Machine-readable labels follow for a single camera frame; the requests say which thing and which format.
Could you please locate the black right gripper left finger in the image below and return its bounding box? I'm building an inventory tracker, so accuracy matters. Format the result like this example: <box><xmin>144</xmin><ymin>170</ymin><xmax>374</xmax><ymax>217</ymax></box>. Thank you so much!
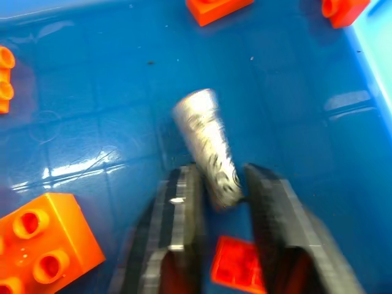
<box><xmin>107</xmin><ymin>163</ymin><xmax>205</xmax><ymax>294</ymax></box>

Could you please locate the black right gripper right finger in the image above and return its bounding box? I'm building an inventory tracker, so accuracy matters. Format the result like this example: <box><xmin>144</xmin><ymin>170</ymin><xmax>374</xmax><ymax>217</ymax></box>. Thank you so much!
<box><xmin>243</xmin><ymin>163</ymin><xmax>367</xmax><ymax>294</ymax></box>

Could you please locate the silver cylindrical battery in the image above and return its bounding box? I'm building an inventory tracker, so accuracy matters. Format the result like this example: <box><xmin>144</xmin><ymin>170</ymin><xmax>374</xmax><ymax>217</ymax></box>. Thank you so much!
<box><xmin>171</xmin><ymin>88</ymin><xmax>244</xmax><ymax>211</ymax></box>

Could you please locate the blue plastic bin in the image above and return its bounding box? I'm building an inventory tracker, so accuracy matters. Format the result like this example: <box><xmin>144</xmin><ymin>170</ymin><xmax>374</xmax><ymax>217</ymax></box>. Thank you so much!
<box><xmin>0</xmin><ymin>0</ymin><xmax>392</xmax><ymax>294</ymax></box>

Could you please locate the red toy building brick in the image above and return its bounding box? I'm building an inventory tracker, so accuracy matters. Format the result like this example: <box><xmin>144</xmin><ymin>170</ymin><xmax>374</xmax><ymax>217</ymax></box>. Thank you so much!
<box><xmin>211</xmin><ymin>235</ymin><xmax>266</xmax><ymax>294</ymax></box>

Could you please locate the orange toy building brick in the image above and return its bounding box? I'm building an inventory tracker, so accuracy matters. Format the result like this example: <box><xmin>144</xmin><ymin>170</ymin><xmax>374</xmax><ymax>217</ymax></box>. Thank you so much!
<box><xmin>0</xmin><ymin>192</ymin><xmax>107</xmax><ymax>294</ymax></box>
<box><xmin>321</xmin><ymin>0</ymin><xmax>371</xmax><ymax>29</ymax></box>
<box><xmin>185</xmin><ymin>0</ymin><xmax>255</xmax><ymax>27</ymax></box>
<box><xmin>0</xmin><ymin>45</ymin><xmax>16</xmax><ymax>115</ymax></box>

